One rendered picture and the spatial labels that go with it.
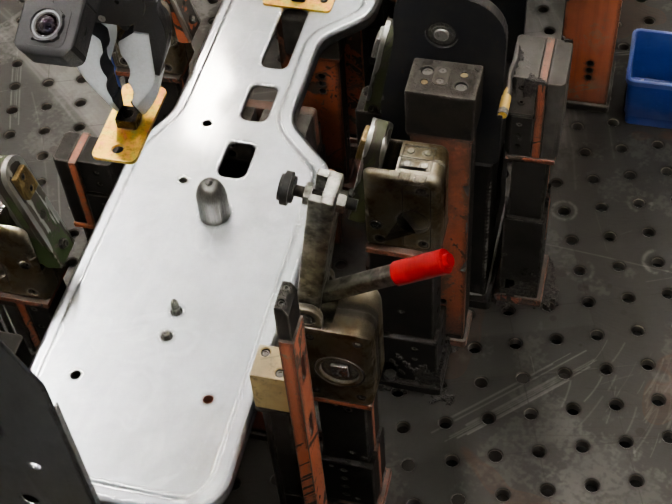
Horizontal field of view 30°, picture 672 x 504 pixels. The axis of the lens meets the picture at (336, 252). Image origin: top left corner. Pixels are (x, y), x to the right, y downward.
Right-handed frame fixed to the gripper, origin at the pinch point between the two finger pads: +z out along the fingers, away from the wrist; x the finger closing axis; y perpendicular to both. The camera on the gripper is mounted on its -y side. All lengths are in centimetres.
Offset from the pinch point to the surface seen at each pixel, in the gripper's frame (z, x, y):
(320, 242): 10.8, -16.0, -1.8
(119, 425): 27.9, 1.0, -12.1
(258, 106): 26.6, 0.4, 31.1
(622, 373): 55, -44, 25
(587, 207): 54, -37, 50
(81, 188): 30.8, 17.6, 18.7
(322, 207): 6.3, -16.5, -2.2
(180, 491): 28.3, -6.5, -17.2
